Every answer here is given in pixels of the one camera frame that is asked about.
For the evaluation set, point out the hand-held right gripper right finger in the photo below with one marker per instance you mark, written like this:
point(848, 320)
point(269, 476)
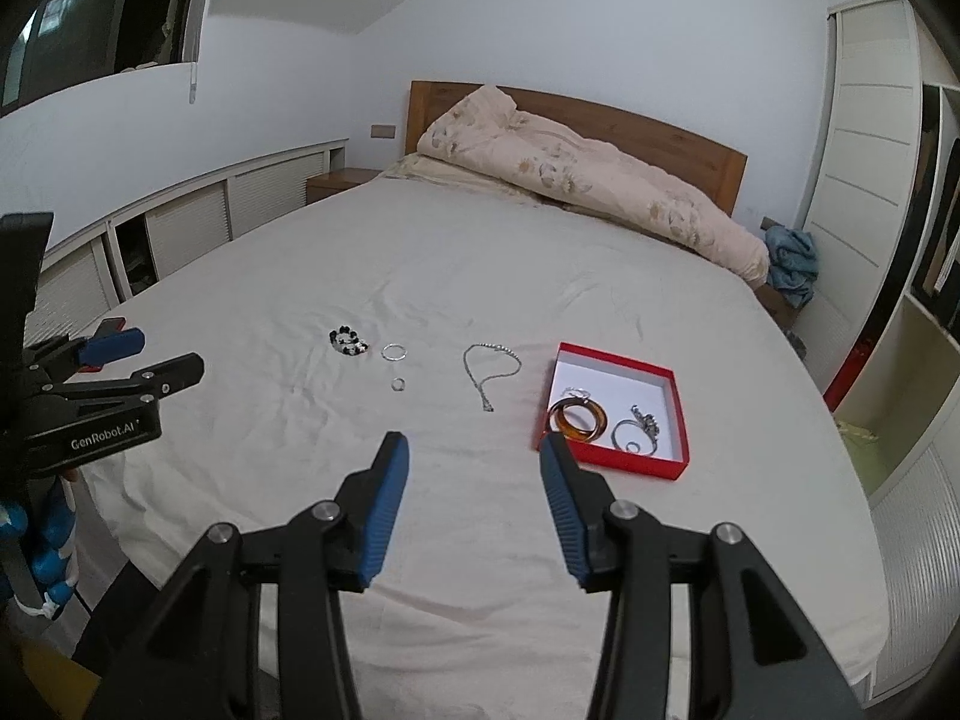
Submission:
point(562, 510)

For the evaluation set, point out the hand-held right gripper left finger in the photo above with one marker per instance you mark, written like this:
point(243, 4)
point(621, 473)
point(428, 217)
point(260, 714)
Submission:
point(386, 510)

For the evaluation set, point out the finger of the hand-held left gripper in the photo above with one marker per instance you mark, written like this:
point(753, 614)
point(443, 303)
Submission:
point(150, 382)
point(112, 345)

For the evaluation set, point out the red cardboard box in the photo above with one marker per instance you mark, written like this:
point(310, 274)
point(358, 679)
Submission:
point(622, 463)

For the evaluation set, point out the amber bangle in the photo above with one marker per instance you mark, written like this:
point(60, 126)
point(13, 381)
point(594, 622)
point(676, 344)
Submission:
point(577, 434)

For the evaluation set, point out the silver bangle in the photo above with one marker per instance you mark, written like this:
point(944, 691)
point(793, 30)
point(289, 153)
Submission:
point(615, 439)

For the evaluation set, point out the dark brown bangle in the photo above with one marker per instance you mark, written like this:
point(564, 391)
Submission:
point(556, 412)

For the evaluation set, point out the silver pendant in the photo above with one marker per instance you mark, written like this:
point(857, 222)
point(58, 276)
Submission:
point(645, 420)

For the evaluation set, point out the red flat object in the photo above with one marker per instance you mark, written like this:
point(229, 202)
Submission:
point(112, 324)

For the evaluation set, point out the low louvered cabinet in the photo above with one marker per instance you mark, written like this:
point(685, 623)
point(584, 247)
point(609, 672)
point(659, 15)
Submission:
point(187, 225)

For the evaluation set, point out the bed with white sheet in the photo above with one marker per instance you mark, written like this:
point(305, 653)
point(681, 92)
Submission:
point(450, 277)

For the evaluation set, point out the wooden nightstand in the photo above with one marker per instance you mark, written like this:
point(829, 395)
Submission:
point(337, 184)
point(772, 307)

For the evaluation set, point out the red bag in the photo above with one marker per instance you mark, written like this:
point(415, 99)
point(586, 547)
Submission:
point(847, 375)

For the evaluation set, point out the blue cloth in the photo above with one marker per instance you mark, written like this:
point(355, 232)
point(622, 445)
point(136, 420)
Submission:
point(791, 262)

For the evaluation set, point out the beige floral quilt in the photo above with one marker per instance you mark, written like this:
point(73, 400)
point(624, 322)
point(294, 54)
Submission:
point(585, 172)

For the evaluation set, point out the dark glass window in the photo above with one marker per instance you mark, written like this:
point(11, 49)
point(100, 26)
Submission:
point(90, 7)

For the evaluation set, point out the beige pillow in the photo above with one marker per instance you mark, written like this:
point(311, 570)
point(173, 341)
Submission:
point(420, 165)

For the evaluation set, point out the cream shelf unit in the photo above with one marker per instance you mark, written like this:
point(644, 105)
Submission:
point(915, 390)

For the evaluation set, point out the wooden headboard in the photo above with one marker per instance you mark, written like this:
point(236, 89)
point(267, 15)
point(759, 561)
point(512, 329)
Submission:
point(675, 139)

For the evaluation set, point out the white wardrobe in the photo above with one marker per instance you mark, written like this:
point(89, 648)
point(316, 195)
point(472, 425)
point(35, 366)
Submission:
point(855, 165)

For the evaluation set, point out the wall switch plate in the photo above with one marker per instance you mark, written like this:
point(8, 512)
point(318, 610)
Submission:
point(383, 131)

